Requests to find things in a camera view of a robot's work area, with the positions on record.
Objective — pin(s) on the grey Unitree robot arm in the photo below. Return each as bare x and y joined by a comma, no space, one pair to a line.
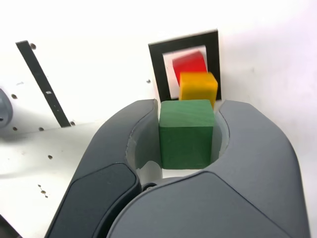
4,109

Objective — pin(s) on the red cube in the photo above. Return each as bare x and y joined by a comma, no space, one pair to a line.
188,63

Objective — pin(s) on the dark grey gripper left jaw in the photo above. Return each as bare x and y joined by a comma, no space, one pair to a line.
109,153

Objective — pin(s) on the black tape strip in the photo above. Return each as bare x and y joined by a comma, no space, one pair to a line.
42,81

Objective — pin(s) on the black tape square outline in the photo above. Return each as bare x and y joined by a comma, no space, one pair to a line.
156,64

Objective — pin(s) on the green cube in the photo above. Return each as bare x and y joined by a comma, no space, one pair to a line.
185,138

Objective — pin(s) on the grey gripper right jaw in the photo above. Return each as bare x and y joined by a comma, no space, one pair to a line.
235,198

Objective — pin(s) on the yellow cube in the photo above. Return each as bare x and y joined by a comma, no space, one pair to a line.
198,86

